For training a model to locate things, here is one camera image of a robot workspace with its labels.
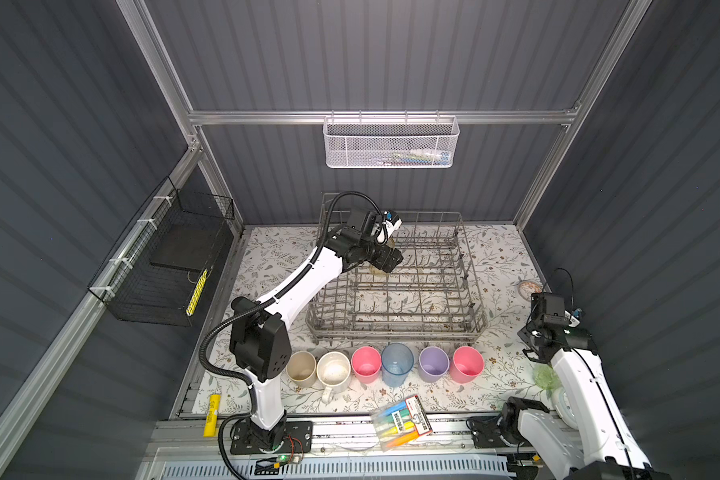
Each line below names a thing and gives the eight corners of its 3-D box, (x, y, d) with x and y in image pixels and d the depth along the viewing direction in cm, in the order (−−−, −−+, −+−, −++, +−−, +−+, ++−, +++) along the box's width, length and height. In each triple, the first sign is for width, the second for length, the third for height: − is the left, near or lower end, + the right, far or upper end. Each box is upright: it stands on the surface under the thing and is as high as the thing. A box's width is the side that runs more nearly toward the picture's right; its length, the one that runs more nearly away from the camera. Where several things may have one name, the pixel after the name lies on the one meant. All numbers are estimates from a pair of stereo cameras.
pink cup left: (352, 387, 83) (350, 374, 75) (353, 360, 88) (351, 346, 79) (380, 387, 83) (382, 374, 75) (379, 360, 88) (381, 346, 79)
